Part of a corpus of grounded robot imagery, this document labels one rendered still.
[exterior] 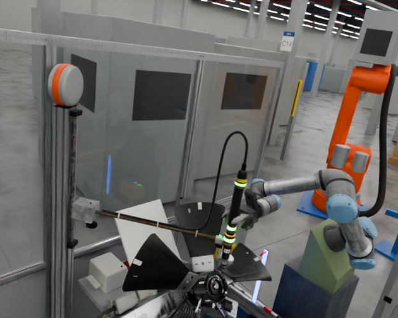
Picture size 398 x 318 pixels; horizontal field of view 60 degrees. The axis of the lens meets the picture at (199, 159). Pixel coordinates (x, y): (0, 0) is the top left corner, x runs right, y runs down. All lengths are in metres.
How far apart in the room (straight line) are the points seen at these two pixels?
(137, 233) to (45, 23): 3.95
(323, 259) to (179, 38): 2.84
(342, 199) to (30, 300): 1.51
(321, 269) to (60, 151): 1.39
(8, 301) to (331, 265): 1.57
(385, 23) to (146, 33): 2.93
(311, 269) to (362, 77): 3.54
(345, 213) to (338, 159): 3.57
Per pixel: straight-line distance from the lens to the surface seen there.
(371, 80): 5.12
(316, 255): 1.95
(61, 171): 1.48
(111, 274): 1.84
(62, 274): 1.74
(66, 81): 1.35
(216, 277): 1.43
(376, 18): 5.05
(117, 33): 3.62
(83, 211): 1.52
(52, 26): 5.16
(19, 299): 1.93
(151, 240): 1.28
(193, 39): 4.09
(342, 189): 1.51
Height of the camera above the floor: 2.12
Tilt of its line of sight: 19 degrees down
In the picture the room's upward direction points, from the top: 9 degrees clockwise
